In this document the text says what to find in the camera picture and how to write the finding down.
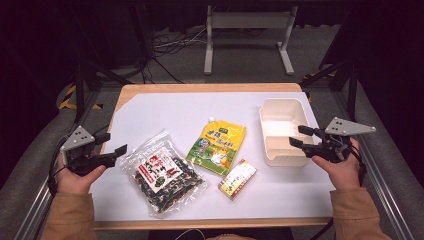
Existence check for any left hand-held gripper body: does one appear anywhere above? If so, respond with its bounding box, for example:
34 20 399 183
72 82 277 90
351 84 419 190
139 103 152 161
59 125 118 177

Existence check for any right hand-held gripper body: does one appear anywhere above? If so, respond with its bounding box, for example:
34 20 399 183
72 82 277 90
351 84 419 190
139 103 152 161
304 116 377 164

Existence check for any cream plastic bin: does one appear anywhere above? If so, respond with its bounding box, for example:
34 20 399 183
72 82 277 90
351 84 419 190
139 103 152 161
259 98 316 168

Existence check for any clear bag of dried seaweed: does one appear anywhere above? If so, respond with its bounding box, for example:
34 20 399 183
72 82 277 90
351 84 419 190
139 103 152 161
119 129 208 219

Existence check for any yellow spout pouch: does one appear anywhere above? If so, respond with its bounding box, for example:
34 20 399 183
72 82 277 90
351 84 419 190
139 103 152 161
185 116 247 177

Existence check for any person's right hand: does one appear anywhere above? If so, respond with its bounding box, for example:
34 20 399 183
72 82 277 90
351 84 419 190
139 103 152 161
312 138 363 192

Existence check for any person's left hand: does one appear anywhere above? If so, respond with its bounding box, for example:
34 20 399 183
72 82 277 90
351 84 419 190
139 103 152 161
56 156 107 195

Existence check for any yellow black hazard tape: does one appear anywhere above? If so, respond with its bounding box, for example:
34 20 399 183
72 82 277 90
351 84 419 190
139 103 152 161
58 84 104 111

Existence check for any black metal stand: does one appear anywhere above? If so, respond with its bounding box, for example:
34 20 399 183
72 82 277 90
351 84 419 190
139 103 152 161
71 59 134 124
301 59 359 121

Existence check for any small yellow red carton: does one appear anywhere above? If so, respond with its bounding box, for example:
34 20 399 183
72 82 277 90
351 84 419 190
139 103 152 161
218 158 258 201

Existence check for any white table mat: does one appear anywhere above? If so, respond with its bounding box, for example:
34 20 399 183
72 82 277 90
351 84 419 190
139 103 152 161
89 91 335 223

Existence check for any grey metal stand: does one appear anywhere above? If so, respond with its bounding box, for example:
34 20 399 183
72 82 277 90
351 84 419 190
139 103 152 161
203 4 299 76

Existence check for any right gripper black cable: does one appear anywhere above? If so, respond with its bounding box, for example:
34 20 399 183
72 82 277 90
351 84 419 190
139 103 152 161
309 144 368 240

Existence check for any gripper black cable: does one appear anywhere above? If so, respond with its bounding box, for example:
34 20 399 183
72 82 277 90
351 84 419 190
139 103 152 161
309 144 368 240
47 124 111 198

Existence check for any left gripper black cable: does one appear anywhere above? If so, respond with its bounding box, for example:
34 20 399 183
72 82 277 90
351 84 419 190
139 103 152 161
47 124 111 198

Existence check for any aluminium rail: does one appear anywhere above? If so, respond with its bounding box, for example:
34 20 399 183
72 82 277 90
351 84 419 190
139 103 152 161
13 89 101 240
333 89 414 240

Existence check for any bundle of floor cables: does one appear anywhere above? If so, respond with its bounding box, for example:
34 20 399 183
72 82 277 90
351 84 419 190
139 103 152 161
139 26 208 84

